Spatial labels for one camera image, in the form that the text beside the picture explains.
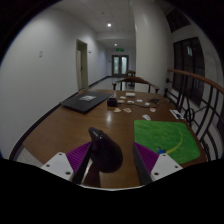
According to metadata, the side door with frame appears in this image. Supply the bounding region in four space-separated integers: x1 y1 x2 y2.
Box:
75 39 90 91

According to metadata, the small dark window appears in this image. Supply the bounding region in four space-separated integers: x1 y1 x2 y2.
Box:
165 6 193 33

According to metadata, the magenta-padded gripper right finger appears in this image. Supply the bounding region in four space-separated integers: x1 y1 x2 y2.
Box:
132 142 184 186

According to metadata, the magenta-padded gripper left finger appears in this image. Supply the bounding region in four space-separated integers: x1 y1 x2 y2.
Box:
40 141 95 185

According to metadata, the green mouse pad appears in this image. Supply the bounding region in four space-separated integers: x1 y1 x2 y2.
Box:
133 119 202 165

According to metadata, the wooden chair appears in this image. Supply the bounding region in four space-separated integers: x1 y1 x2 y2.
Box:
125 69 137 89

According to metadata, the glass double door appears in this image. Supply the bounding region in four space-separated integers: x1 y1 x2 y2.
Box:
111 54 130 77

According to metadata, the black closed laptop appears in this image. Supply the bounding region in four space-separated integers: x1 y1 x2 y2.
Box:
59 90 114 114

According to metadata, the wooden armchair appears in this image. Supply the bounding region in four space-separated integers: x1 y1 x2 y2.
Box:
111 76 160 94

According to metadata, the black railing with wooden handrail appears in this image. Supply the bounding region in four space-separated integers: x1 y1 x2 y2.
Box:
164 68 224 161

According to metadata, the large dark window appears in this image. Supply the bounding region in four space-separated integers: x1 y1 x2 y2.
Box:
172 37 206 107

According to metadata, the small black box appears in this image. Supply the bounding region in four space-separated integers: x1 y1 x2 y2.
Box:
106 97 118 108

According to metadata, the black computer mouse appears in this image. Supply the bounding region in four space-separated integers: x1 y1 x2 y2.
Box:
87 126 124 174

